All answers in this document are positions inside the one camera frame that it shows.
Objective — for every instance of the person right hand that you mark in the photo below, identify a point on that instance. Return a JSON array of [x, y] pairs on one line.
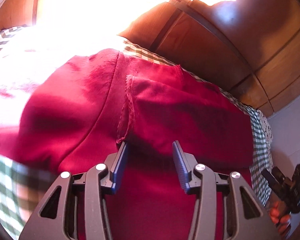
[[280, 217]]

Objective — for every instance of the green white checkered bedsheet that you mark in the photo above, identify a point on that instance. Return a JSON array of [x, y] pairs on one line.
[[21, 71]]

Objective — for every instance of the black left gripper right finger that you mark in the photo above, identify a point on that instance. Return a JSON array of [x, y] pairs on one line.
[[225, 207]]

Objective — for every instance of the red small garment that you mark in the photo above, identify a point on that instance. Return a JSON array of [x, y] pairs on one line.
[[91, 104]]

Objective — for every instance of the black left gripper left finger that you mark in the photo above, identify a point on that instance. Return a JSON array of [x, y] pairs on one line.
[[75, 205]]

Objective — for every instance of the wooden wardrobe panels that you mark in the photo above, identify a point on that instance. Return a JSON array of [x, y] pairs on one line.
[[250, 48]]

